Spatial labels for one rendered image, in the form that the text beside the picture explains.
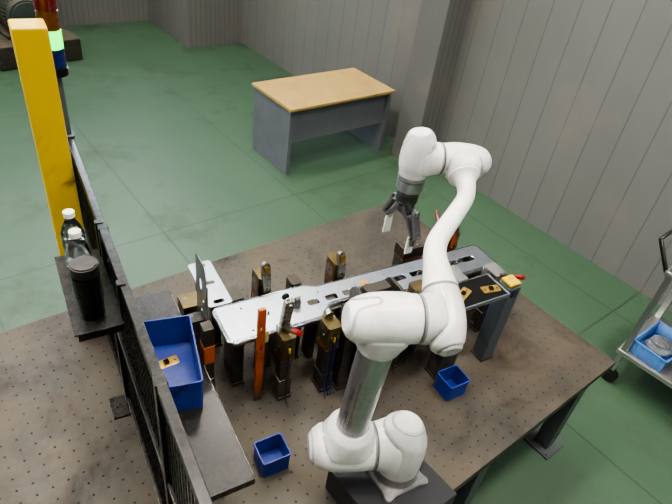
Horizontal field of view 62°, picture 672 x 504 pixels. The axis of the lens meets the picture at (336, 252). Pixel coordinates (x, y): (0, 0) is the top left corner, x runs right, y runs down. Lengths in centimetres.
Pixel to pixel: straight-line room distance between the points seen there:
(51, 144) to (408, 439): 152
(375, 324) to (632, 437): 262
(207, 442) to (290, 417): 55
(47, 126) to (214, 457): 119
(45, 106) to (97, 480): 126
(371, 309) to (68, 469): 131
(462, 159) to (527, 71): 329
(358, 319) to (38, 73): 126
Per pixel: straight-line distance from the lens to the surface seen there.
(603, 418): 380
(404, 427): 188
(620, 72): 465
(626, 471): 363
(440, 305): 145
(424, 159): 176
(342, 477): 206
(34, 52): 201
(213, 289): 238
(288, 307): 202
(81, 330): 166
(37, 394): 252
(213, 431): 188
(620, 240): 489
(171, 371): 204
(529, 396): 268
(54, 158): 215
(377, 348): 144
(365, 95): 537
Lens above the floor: 258
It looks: 37 degrees down
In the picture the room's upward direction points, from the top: 9 degrees clockwise
